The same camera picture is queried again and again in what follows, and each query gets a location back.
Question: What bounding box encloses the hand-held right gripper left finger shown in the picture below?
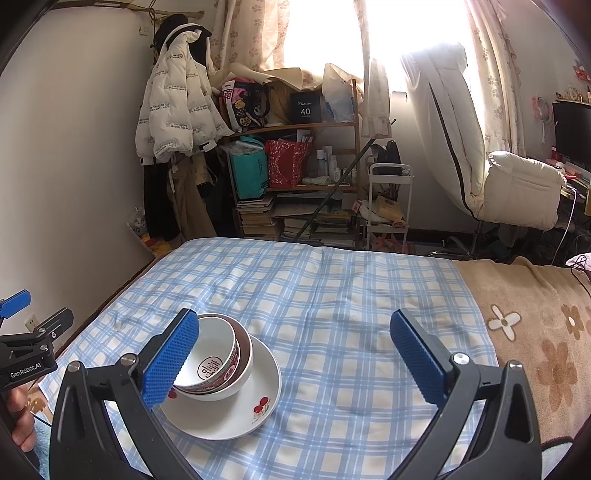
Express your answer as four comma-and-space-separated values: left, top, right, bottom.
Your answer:
50, 308, 200, 480

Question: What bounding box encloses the white cherry print plate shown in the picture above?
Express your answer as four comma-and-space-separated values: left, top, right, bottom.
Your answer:
159, 336, 282, 440

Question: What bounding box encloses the black cable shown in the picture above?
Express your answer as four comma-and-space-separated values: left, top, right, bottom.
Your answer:
570, 255, 591, 296

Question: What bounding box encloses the stack of books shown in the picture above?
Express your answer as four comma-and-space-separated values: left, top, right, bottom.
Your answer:
235, 194, 358, 247

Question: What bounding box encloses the cream padded chair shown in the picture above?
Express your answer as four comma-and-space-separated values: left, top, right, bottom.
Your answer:
471, 150, 568, 232

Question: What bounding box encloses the beige hanging coat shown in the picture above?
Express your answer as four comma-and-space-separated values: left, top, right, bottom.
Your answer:
166, 154, 218, 241

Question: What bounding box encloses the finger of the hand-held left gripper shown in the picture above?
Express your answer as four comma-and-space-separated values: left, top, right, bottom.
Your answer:
0, 290, 32, 319
0, 308, 75, 358

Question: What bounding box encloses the white trolley cart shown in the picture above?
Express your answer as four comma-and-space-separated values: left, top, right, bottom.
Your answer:
365, 162, 415, 252

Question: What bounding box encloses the wooden shelf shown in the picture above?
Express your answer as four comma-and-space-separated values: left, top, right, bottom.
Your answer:
222, 78, 363, 247

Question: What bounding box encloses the flowered curtain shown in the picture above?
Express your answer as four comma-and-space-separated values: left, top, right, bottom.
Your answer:
215, 0, 296, 75
353, 0, 393, 137
464, 0, 527, 158

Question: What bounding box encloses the bowl with red inner print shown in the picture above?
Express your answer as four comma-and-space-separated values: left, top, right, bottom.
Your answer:
174, 315, 241, 393

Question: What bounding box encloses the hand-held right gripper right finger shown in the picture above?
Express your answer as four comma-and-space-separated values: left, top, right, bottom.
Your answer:
389, 308, 541, 480

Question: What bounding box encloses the teal bag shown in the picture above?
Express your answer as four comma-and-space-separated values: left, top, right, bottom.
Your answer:
229, 138, 269, 200

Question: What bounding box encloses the red patterned bag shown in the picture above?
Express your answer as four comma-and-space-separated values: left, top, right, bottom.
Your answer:
264, 140, 314, 188

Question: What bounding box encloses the pile of toys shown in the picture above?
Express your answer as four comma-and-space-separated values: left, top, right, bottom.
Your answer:
127, 208, 171, 257

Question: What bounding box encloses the black bag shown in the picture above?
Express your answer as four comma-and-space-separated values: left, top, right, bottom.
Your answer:
372, 140, 402, 175

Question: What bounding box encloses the blue plaid bed sheet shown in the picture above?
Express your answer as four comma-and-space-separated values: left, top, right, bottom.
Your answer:
39, 237, 504, 480

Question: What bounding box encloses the person's left hand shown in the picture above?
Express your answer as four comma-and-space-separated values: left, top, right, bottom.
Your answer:
7, 387, 38, 446

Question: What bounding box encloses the beige paper sheet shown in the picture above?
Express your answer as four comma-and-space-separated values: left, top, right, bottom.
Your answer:
263, 67, 324, 90

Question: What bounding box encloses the black hanging coat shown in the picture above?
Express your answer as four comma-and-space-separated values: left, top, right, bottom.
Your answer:
143, 159, 181, 241

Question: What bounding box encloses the white cable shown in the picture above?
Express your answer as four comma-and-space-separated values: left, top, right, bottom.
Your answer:
551, 187, 578, 266

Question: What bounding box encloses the black garment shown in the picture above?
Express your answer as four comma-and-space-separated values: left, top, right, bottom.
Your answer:
152, 14, 213, 47

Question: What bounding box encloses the black monitor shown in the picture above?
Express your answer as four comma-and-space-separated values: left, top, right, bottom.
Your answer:
551, 102, 591, 169

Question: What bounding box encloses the group of white bottles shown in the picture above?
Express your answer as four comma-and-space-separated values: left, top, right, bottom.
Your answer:
316, 145, 345, 183

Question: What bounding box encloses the black pole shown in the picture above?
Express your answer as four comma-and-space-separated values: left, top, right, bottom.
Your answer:
293, 119, 397, 241

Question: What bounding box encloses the large plain white bowl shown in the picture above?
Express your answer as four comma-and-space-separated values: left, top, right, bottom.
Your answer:
175, 330, 256, 401

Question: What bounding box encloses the pink cloth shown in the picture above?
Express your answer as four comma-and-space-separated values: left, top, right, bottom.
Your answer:
566, 254, 591, 278

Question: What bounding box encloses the colourful patterned backpack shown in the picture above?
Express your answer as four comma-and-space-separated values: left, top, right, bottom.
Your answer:
221, 78, 271, 129

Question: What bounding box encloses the white puffer jacket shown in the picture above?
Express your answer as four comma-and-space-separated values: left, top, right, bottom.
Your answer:
135, 30, 236, 164

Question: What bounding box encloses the white plastic bag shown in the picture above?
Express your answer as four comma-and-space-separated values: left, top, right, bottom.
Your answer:
322, 63, 356, 123

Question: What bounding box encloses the black box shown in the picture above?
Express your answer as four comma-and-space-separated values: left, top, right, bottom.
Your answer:
290, 91, 321, 124

